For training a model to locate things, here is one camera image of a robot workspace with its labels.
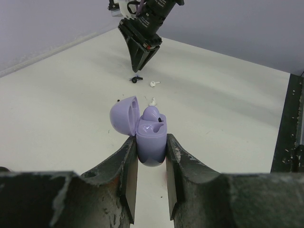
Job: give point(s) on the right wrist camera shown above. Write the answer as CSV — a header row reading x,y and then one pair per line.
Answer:
x,y
124,8

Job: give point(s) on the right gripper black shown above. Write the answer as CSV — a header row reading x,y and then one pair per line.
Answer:
x,y
142,47

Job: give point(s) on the white earbud upper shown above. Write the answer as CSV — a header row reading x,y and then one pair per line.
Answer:
x,y
153,83

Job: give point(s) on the purple earbud charging case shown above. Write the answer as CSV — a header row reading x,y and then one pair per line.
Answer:
x,y
151,137

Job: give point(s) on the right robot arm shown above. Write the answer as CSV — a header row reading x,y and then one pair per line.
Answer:
x,y
153,13

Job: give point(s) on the white earbud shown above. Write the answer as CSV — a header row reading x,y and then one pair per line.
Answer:
x,y
153,102
153,83

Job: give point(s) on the black earbud right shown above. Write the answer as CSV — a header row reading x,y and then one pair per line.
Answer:
x,y
135,79

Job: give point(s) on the white earbud lower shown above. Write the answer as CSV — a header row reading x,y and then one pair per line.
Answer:
x,y
153,102

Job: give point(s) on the purple earbud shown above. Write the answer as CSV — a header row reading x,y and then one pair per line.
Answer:
x,y
151,113

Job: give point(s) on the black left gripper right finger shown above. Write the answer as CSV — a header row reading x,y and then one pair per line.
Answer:
x,y
200,197

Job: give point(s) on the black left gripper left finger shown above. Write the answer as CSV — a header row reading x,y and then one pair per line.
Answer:
x,y
102,197

